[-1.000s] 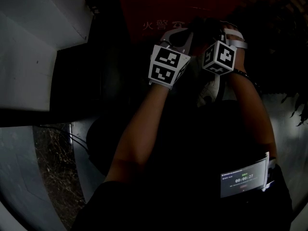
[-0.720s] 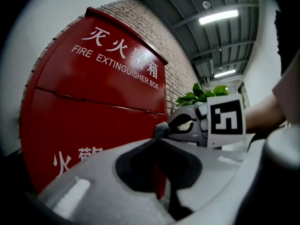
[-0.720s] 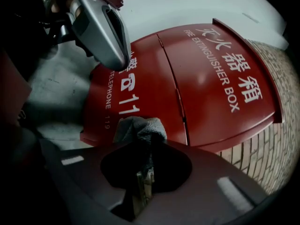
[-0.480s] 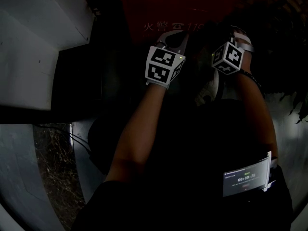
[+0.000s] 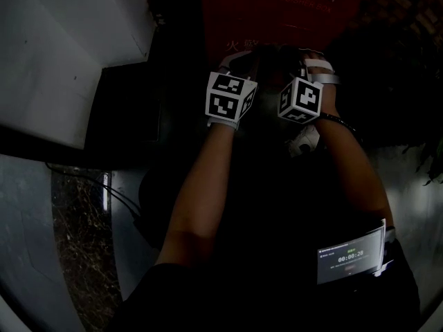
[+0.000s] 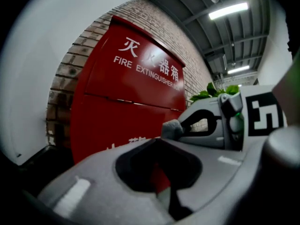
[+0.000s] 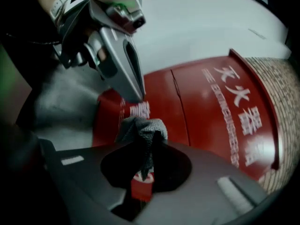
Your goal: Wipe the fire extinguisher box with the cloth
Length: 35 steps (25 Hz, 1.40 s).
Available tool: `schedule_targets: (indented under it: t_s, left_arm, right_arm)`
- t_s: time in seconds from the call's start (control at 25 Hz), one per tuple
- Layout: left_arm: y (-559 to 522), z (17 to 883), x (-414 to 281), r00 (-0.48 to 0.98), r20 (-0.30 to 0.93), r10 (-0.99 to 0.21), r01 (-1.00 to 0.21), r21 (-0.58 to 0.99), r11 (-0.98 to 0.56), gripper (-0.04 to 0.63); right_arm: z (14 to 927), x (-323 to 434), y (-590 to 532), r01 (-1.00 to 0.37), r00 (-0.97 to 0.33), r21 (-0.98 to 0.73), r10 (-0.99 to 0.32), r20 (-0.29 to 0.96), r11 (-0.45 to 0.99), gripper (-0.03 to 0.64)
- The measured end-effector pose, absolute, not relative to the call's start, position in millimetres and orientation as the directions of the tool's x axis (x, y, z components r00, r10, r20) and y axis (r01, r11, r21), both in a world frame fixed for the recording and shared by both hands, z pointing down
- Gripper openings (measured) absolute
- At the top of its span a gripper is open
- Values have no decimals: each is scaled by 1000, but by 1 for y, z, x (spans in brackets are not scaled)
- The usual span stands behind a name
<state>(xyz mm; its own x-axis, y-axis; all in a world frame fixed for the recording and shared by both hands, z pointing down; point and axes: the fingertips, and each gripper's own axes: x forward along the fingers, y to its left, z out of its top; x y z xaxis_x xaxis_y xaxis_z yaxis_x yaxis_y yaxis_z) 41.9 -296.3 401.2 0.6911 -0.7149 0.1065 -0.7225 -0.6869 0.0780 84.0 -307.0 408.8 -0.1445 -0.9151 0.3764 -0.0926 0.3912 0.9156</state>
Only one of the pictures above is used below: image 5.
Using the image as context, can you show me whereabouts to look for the red fire extinguisher cabinet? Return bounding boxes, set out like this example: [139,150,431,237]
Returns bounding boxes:
[200,0,373,93]

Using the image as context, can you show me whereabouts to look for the person's white shoe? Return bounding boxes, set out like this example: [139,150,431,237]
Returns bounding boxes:
[285,124,321,158]

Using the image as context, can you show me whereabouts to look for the person's right hand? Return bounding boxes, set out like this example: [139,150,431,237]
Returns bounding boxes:
[298,48,339,117]

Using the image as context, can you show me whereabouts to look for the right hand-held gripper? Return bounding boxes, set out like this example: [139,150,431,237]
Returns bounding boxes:
[278,60,325,125]

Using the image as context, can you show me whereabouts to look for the person's black clothing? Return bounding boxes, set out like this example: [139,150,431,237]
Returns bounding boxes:
[110,143,422,332]

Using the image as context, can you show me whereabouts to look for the white hand strap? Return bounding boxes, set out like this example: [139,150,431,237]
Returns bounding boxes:
[304,59,342,84]

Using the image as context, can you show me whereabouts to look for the green potted plant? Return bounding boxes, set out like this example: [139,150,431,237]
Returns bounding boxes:
[328,22,443,186]

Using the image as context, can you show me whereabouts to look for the black smartphone with lit screen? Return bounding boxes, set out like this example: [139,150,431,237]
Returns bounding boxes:
[316,218,395,286]

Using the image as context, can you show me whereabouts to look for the person's left forearm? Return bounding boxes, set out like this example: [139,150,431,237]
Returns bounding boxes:
[155,124,239,268]

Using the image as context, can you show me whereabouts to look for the person's right forearm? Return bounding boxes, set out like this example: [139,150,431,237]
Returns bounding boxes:
[313,114,395,234]

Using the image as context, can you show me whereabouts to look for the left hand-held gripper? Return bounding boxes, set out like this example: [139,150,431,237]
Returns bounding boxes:
[206,52,261,122]

